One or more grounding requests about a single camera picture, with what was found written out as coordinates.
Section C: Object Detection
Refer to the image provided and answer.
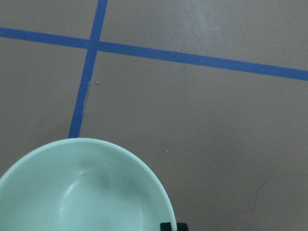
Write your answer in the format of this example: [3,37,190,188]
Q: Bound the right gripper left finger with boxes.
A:
[160,222,171,231]

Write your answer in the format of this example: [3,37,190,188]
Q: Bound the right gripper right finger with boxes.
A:
[177,222,188,231]

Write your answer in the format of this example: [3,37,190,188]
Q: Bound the green bowl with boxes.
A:
[0,138,177,231]

